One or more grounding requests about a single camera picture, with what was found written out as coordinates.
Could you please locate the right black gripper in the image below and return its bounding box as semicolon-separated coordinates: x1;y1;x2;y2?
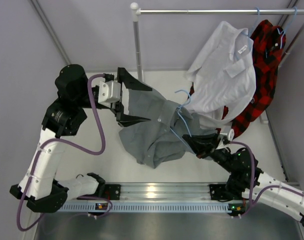
181;133;236;173

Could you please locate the grey button-up shirt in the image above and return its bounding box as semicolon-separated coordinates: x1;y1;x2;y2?
119;89;217;169

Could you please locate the light blue wire hanger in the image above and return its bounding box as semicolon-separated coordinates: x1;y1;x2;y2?
170;89;196;154

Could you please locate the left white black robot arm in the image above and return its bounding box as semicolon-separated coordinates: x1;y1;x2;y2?
10;64;152;214

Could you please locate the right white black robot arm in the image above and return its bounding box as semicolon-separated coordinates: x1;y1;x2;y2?
182;133;304;227

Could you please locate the white collared shirt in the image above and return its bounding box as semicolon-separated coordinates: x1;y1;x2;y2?
185;21;256;128

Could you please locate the red black plaid shirt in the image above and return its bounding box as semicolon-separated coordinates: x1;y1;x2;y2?
190;19;283;137

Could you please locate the blue hanger under plaid shirt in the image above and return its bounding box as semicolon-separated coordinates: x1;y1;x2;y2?
265;6;298;58

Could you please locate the blue hanger under white shirt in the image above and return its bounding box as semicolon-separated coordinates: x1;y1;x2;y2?
235;7;261;61

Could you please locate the silver clothes rack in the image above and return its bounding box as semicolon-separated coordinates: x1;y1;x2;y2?
130;2;304;80

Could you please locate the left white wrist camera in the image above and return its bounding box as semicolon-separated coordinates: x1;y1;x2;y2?
97;80;122;104

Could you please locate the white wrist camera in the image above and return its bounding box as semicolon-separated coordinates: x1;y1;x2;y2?
97;80;122;104
220;128;235;145

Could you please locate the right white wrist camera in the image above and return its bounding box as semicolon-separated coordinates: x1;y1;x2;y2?
220;128;235;145

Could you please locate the aluminium mounting rail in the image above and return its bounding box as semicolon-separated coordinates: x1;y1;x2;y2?
66;181;245;203

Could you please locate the grey slotted cable duct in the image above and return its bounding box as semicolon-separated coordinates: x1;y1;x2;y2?
59;201;232;213

